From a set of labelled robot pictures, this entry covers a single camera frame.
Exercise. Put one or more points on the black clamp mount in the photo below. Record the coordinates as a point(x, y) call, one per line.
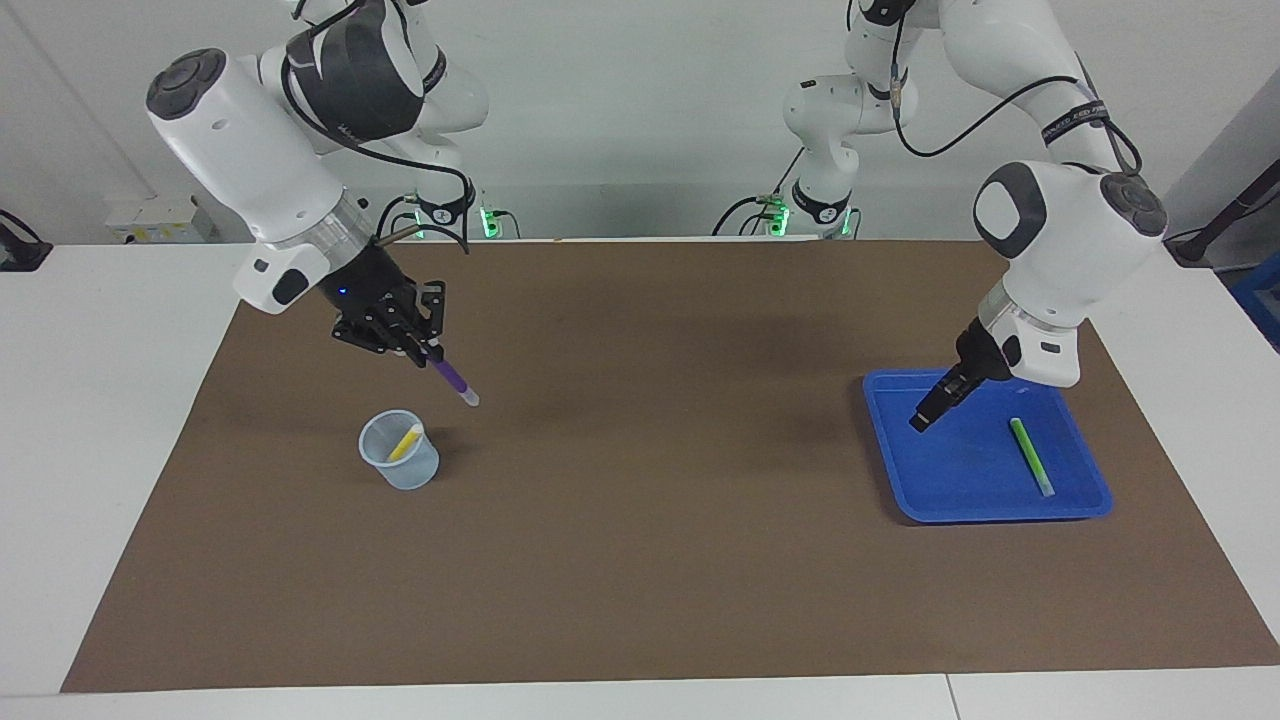
point(20, 250)

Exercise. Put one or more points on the blue crate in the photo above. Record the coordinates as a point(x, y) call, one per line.
point(1262, 300)

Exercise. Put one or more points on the yellow pen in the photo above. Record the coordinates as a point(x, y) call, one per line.
point(405, 442)

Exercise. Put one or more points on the black stand pole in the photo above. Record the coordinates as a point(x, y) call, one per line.
point(1225, 215)

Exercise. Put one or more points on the green pen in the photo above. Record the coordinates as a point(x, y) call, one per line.
point(1030, 455)

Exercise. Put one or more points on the blue plastic tray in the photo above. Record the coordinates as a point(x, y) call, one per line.
point(960, 470)

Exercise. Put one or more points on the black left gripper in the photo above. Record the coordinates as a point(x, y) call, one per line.
point(988, 355)

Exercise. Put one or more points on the white wall socket box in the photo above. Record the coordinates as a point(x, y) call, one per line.
point(160, 218)

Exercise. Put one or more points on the brown table mat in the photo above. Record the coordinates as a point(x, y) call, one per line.
point(640, 560)

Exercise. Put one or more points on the translucent plastic cup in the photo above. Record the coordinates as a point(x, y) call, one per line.
point(410, 472)

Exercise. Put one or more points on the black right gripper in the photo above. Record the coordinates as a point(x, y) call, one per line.
point(370, 295)

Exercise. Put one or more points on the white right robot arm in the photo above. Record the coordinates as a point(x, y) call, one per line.
point(250, 150)

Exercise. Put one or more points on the purple pen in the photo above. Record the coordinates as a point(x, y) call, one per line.
point(452, 378)

